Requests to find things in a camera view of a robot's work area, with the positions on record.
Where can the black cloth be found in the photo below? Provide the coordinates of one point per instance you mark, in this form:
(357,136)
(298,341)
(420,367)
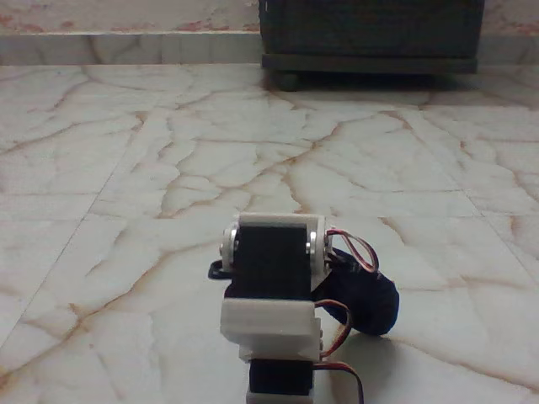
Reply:
(370,303)

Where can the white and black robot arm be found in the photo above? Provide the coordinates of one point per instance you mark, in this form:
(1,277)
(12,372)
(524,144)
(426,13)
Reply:
(269,265)

